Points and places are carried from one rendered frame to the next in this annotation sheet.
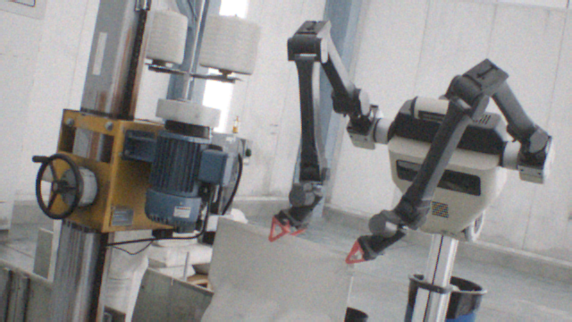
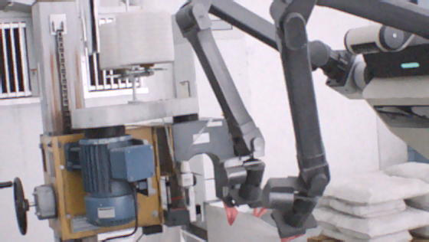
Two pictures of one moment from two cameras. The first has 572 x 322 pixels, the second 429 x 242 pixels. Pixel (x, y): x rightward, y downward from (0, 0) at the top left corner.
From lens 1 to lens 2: 1.23 m
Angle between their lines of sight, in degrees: 35
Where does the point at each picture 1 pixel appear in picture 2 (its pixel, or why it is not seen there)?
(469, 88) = (276, 11)
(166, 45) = (112, 53)
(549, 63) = not seen: outside the picture
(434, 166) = (295, 117)
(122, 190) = (78, 199)
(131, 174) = not seen: hidden behind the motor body
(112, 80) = (46, 103)
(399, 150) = (371, 94)
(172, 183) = (93, 187)
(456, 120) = (283, 55)
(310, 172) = (241, 145)
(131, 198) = not seen: hidden behind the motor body
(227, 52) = (127, 47)
